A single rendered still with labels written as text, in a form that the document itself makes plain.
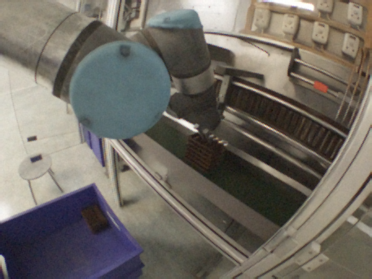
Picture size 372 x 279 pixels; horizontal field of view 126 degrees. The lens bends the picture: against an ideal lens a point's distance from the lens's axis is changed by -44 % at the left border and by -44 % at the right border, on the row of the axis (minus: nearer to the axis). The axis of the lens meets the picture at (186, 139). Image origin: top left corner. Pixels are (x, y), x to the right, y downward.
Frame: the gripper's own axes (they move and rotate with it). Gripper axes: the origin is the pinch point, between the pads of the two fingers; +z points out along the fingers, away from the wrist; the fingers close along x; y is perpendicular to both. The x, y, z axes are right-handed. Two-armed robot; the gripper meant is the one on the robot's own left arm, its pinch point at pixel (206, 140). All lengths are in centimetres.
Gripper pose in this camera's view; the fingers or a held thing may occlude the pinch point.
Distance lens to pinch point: 52.4
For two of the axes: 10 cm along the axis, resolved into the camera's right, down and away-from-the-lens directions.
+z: 2.8, 5.6, 7.8
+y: 6.4, -7.1, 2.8
